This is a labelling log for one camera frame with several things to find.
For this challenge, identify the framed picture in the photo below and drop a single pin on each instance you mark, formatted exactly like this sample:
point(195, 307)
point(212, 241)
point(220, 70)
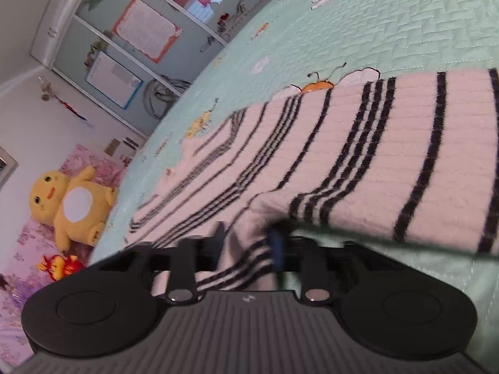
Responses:
point(6, 165)

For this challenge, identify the yellow plush toy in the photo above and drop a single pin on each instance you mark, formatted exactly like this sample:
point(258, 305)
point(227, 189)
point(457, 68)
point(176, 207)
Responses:
point(78, 202)

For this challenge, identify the orange-framed poster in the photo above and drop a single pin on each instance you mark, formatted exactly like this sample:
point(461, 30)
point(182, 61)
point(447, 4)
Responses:
point(146, 27)

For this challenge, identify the white black striped knit sweater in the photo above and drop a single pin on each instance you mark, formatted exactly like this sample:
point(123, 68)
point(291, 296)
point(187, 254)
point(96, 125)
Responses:
point(351, 156)

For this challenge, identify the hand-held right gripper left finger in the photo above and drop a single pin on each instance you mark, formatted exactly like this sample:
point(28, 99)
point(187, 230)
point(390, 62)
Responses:
point(221, 237)

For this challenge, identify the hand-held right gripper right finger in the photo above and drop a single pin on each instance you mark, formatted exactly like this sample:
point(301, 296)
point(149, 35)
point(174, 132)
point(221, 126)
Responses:
point(276, 245)

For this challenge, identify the hanging wall decoration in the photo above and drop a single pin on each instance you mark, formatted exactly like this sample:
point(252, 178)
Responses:
point(58, 97)

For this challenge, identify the bee-print quilted bedspread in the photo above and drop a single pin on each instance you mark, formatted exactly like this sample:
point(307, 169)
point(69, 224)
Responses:
point(390, 27)

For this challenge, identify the wooden letters decoration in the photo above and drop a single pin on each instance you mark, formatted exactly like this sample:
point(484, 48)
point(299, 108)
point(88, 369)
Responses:
point(95, 52)

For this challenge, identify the red plush toy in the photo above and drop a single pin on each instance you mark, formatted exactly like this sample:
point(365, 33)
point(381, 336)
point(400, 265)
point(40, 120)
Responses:
point(60, 267)

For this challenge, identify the wardrobe with sliding doors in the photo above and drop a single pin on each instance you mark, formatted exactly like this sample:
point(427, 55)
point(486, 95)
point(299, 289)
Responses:
point(117, 27)

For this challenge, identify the blue-framed poster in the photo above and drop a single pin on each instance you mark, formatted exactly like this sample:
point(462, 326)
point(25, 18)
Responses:
point(113, 80)

